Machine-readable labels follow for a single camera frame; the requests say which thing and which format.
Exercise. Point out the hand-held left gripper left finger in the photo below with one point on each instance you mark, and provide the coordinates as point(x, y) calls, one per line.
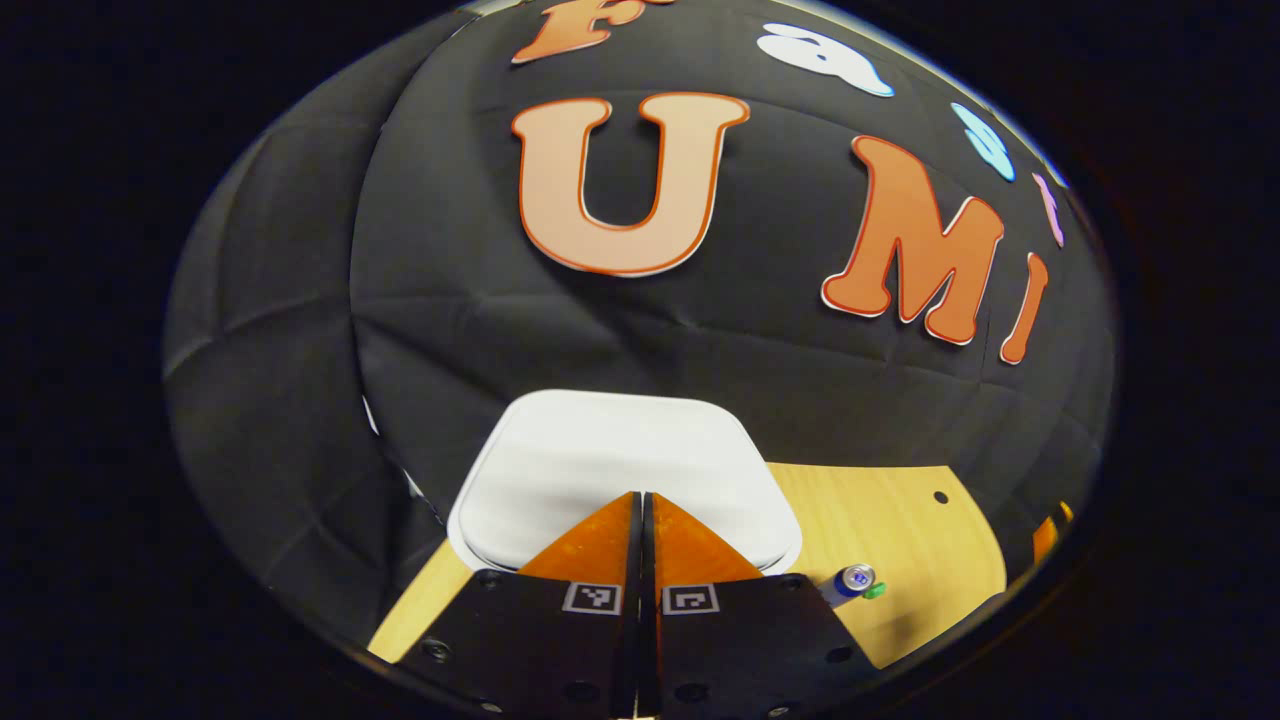
point(540, 650)

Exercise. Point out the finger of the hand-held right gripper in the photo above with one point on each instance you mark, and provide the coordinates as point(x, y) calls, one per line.
point(1046, 538)

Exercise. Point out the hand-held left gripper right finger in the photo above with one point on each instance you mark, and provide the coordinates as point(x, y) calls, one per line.
point(740, 650)

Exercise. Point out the blue pop can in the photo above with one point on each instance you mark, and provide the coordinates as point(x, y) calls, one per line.
point(850, 582)

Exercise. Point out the white desktop garbage bin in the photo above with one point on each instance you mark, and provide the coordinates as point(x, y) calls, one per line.
point(620, 450)

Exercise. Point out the wooden desktop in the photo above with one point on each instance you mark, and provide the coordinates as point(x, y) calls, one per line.
point(900, 540)

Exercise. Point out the black backdrop cloth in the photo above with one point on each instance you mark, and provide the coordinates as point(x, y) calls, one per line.
point(600, 330)

